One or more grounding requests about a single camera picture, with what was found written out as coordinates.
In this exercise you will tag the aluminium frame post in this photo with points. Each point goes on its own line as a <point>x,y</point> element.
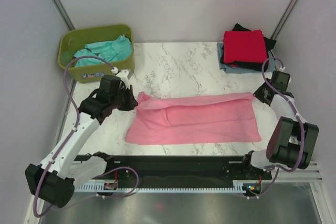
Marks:
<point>60,9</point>
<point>284,18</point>

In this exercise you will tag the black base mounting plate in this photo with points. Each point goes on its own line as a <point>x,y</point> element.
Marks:
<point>180,171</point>

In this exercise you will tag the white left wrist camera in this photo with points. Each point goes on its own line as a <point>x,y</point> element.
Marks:
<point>124,75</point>

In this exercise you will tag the right aluminium frame post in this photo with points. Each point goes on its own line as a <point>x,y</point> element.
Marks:
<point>284,18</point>

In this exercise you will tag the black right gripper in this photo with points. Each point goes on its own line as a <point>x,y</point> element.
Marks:
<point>257,94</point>

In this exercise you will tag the aluminium extrusion rail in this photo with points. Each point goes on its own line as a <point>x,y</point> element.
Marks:
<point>310,174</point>

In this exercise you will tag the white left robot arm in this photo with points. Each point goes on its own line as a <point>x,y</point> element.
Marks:
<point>56,177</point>

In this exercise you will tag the red folded t shirt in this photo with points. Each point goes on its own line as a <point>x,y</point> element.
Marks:
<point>244,46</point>

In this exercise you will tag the white slotted cable duct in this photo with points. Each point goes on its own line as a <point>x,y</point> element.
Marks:
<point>99,186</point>

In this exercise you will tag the teal t shirt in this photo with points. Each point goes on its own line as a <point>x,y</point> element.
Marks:
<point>111,51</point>

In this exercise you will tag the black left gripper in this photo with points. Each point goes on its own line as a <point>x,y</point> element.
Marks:
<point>132,103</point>

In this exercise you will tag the olive green plastic bin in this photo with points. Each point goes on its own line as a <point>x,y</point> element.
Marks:
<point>75,40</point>

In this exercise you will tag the left aluminium frame post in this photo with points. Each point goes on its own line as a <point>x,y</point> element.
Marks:
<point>60,9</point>

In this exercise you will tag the black folded t shirt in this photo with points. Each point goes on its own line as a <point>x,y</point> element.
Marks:
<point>247,67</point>

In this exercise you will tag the pink t shirt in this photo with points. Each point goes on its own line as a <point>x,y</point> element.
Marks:
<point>194,120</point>

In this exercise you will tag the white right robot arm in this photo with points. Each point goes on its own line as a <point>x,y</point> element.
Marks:
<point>293,140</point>

